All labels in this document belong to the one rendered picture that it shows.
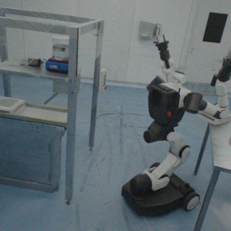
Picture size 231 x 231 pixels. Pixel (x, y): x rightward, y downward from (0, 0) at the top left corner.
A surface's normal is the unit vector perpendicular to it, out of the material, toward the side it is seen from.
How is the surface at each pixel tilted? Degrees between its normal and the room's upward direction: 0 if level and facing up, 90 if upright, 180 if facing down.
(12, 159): 90
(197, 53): 90
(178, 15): 90
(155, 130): 45
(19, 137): 90
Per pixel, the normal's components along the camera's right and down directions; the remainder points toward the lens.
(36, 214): 0.11, -0.90
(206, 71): -0.01, 0.42
